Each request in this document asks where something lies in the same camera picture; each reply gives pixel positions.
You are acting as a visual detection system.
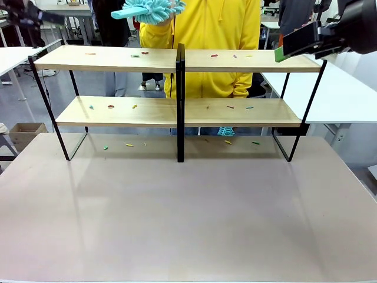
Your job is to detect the background person dark clothes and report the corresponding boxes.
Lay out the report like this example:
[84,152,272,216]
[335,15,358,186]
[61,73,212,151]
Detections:
[91,0,131,97]

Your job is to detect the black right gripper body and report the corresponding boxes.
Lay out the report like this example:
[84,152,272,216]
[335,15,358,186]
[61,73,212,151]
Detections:
[320,0,377,55]

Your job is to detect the white background desk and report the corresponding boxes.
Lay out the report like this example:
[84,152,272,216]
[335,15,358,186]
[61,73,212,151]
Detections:
[37,2,94,47]

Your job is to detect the background person grey jacket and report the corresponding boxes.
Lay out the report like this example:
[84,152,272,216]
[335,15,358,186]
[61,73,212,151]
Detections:
[278,0,318,38]

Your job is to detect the person left forearm yellow sleeve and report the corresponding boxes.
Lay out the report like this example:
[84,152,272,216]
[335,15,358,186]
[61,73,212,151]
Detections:
[233,72,254,99]

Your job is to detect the large white side table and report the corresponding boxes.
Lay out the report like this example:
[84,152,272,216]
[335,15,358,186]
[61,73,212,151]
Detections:
[261,54,377,146]

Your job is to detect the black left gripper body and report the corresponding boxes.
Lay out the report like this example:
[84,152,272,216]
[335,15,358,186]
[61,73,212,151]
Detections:
[0,0,42,28]

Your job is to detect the person right forearm yellow sleeve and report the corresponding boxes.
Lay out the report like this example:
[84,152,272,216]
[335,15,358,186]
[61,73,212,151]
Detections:
[139,19,175,49]

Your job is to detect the person torso yellow hoodie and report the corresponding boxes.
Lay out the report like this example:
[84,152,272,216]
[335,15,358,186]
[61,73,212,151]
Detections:
[139,0,262,137]

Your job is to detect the open cardboard box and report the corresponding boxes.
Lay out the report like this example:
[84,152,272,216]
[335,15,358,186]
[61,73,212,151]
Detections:
[8,122,48,153]

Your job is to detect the white table grey legs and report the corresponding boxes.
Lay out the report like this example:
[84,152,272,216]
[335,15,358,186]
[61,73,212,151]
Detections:
[0,38,63,103]

